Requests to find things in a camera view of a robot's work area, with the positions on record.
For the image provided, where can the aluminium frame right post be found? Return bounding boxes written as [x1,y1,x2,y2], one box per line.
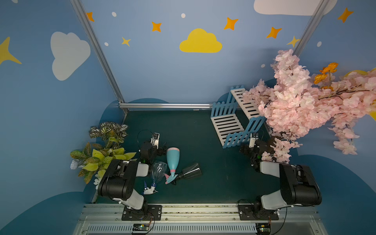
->
[293,0,330,57]

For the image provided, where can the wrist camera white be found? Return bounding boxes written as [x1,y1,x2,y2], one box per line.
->
[150,133,160,149]
[249,137,257,148]

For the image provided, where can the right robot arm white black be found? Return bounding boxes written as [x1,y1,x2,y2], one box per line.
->
[240,140,322,212]

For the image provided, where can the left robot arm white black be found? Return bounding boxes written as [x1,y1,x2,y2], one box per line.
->
[98,142,158,214]

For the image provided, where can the pink cherry blossom tree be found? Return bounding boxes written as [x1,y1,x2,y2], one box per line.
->
[242,50,376,163]

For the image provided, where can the aluminium frame post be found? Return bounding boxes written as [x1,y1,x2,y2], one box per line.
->
[293,0,330,57]
[70,0,129,117]

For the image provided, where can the aluminium rail front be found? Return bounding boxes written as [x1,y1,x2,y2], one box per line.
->
[73,203,327,235]

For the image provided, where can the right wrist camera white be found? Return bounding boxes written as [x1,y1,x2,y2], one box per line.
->
[249,137,257,148]

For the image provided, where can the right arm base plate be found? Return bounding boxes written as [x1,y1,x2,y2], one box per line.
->
[238,204,279,221]

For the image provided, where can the circuit board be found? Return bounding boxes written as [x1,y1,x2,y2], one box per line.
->
[256,223,271,235]
[132,224,151,233]

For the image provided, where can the green yellow potted plant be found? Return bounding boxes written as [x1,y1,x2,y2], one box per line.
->
[70,121,136,188]

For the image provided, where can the blue white slatted shelf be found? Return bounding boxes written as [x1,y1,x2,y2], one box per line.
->
[211,85,265,148]

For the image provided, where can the orange artificial flowers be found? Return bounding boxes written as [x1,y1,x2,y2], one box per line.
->
[313,62,338,90]

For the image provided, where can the left circuit board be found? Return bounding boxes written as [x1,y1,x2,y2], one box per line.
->
[132,224,151,233]

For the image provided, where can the right circuit board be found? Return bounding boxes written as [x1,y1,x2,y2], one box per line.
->
[256,223,271,235]

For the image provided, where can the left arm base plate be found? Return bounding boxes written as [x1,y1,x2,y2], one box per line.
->
[121,204,163,221]

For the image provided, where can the aluminium frame left post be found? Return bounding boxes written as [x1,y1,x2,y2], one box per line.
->
[70,0,129,117]

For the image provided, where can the aluminium frame back bar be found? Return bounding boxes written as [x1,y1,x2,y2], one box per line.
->
[119,103,212,109]

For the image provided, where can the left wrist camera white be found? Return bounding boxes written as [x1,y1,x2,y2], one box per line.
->
[150,133,160,149]

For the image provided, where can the clear white spray bottle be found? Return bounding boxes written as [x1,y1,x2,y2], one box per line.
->
[143,161,167,195]

